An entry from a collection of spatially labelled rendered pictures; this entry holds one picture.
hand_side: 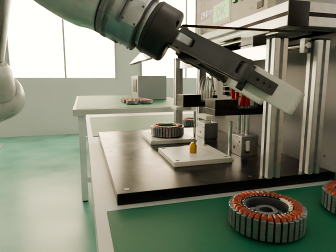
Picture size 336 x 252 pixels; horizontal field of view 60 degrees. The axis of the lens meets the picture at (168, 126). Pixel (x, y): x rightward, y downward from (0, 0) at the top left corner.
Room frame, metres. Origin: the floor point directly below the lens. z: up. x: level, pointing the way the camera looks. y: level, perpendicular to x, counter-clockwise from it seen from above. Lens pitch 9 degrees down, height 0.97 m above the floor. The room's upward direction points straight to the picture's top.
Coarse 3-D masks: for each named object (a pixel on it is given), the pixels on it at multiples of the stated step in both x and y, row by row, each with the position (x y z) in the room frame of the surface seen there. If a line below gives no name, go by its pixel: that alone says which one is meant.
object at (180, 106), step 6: (180, 96) 0.98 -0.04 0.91; (186, 96) 0.96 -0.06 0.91; (192, 96) 0.97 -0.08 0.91; (198, 96) 0.97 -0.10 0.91; (180, 102) 0.98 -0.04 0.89; (186, 102) 0.96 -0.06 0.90; (192, 102) 0.96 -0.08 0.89; (198, 102) 0.97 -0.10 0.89; (204, 102) 0.98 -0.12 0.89; (174, 108) 0.97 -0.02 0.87; (180, 108) 0.96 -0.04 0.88; (186, 108) 0.96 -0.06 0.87; (210, 120) 0.99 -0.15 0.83
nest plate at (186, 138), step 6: (144, 132) 1.03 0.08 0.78; (150, 132) 1.03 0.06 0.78; (144, 138) 0.97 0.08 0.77; (150, 138) 0.92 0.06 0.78; (156, 138) 0.92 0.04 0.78; (162, 138) 0.92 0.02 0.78; (168, 138) 0.92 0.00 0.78; (174, 138) 0.92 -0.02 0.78; (180, 138) 0.92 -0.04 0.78; (186, 138) 0.92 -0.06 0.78; (192, 138) 0.92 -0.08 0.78
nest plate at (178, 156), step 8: (160, 152) 0.77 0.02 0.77; (168, 152) 0.74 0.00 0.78; (176, 152) 0.74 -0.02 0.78; (184, 152) 0.74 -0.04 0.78; (200, 152) 0.74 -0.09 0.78; (208, 152) 0.74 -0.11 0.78; (216, 152) 0.74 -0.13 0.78; (168, 160) 0.69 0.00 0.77; (176, 160) 0.66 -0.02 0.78; (184, 160) 0.66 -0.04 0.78; (192, 160) 0.66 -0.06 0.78; (200, 160) 0.67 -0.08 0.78; (208, 160) 0.67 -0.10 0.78; (216, 160) 0.68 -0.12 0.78; (224, 160) 0.69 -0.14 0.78
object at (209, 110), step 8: (208, 104) 0.76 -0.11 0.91; (216, 104) 0.73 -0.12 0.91; (224, 104) 0.73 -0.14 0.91; (232, 104) 0.74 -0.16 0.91; (208, 112) 0.76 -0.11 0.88; (216, 112) 0.72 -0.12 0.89; (224, 112) 0.73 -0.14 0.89; (232, 112) 0.74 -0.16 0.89; (240, 112) 0.74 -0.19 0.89; (248, 112) 0.75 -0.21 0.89; (256, 112) 0.75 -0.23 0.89; (240, 120) 0.80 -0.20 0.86; (248, 120) 0.76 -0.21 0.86; (248, 128) 0.76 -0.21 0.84
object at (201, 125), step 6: (198, 120) 1.04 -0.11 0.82; (204, 120) 1.03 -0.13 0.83; (198, 126) 1.02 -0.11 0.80; (204, 126) 0.97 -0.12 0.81; (210, 126) 0.98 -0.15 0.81; (216, 126) 0.99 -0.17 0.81; (198, 132) 1.02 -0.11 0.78; (204, 132) 0.97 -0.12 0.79; (210, 132) 0.98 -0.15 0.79; (216, 132) 0.99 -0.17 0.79; (204, 138) 0.97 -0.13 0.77
